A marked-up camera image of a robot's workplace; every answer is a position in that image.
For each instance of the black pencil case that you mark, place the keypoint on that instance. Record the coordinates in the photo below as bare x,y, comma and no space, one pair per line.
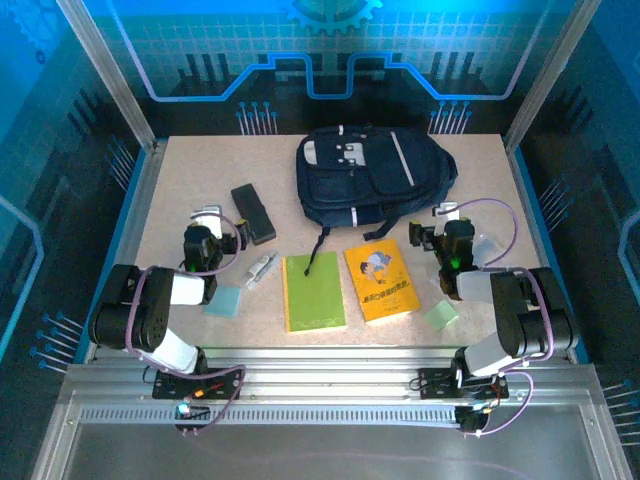
253,214

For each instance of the clear packaged stationery set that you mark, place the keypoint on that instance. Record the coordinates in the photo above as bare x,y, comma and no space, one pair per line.
261,271

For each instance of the blue sticky note pad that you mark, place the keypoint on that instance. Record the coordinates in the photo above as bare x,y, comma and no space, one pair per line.
223,302

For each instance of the yellow cartoon cover book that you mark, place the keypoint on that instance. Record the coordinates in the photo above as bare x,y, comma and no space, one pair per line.
382,282

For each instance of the green sticky note pad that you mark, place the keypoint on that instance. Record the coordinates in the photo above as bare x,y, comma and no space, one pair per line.
441,315

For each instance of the navy blue backpack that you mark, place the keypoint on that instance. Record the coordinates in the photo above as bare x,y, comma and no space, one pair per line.
370,175

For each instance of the green notebook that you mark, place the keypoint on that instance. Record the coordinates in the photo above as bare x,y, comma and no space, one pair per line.
314,292

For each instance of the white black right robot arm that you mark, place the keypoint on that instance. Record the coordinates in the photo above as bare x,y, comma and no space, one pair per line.
535,320

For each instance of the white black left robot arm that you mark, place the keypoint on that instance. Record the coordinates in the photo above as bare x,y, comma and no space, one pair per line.
150,325

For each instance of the small black control board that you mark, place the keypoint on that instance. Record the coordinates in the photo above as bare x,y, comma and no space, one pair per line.
472,419
192,412

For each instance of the grey metal tray panel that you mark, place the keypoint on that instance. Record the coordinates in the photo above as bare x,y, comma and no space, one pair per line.
325,450

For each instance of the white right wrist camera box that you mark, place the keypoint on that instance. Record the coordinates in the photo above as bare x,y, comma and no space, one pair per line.
445,211

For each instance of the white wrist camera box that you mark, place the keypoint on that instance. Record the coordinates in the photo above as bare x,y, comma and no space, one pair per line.
445,211
207,215

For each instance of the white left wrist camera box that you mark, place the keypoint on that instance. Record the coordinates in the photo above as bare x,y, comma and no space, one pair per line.
207,215

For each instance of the aluminium table side rail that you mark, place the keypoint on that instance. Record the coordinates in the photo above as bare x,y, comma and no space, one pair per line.
131,240

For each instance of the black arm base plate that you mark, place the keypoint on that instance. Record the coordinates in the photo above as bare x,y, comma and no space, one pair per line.
435,382
170,385

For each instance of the aluminium mounting rail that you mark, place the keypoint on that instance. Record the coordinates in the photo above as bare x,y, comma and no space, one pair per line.
325,375

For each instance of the aluminium frame post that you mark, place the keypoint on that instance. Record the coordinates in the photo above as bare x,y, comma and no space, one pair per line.
106,65
554,65

